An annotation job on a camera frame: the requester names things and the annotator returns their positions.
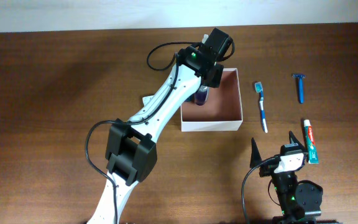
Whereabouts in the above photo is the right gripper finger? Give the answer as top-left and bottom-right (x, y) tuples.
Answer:
(288, 131), (306, 152)
(250, 138), (262, 169)

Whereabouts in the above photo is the purple pump soap bottle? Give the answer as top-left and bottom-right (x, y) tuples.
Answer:
(194, 85), (209, 106)

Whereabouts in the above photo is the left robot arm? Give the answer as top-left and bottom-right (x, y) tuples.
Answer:
(89, 28), (235, 223)

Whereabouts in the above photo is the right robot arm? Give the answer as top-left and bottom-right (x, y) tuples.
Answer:
(241, 132), (337, 224)

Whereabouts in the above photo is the Colgate toothpaste tube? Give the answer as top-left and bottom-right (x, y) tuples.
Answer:
(303, 119), (319, 164)

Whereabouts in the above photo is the white open cardboard box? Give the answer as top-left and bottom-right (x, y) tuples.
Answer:
(180, 68), (243, 132)

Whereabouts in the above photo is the blue white toothbrush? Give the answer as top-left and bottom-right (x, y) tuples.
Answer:
(254, 82), (268, 133)

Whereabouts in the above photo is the blue disposable razor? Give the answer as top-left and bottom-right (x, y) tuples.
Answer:
(292, 73), (305, 104)

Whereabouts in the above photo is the green white soap box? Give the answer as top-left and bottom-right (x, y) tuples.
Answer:
(142, 95), (154, 106)

